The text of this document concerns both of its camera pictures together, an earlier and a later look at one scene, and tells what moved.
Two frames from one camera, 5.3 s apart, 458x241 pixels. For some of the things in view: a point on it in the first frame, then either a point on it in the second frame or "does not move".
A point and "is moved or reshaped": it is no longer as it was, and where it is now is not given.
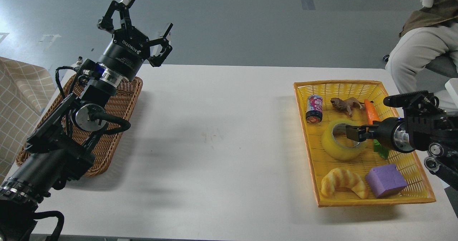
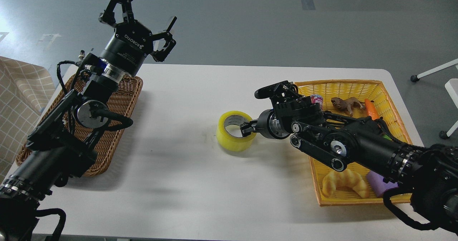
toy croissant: (339, 178) does not move
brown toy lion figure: (347, 104) does not move
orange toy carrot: (371, 112) does not move
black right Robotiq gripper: (394, 131) -> (269, 125)
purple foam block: (384, 180) does not move
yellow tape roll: (336, 151) is moved or reshaped
